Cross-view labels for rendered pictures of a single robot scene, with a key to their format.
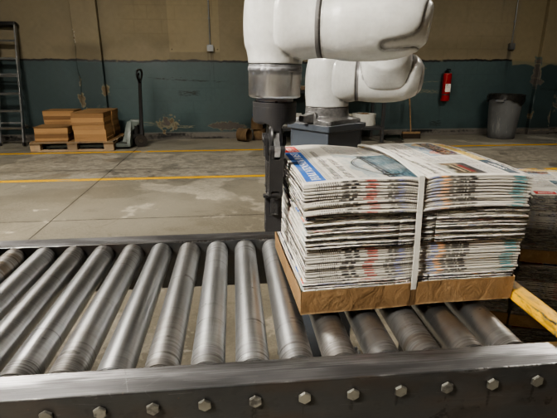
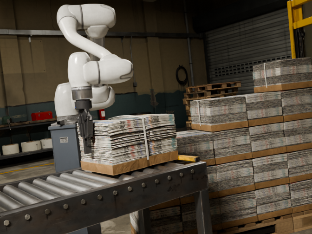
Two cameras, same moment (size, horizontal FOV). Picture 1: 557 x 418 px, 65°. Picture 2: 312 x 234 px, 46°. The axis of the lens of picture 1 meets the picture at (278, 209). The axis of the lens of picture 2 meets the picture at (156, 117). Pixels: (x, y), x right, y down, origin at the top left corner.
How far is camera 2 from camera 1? 0.97 m
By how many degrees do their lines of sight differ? 33
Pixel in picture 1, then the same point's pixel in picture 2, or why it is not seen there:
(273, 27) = (83, 74)
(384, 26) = (120, 71)
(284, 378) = (122, 183)
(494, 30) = not seen: hidden behind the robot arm
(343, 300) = (126, 167)
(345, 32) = (108, 74)
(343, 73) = not seen: hidden behind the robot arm
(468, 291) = (165, 158)
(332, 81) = (72, 101)
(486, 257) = (167, 144)
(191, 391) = (94, 192)
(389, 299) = (141, 165)
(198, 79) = not seen: outside the picture
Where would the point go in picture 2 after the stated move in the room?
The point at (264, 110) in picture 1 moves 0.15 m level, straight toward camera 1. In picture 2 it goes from (82, 103) to (95, 102)
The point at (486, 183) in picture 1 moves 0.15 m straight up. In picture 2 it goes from (161, 118) to (158, 86)
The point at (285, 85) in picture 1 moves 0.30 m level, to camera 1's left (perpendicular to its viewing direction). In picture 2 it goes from (89, 93) to (17, 100)
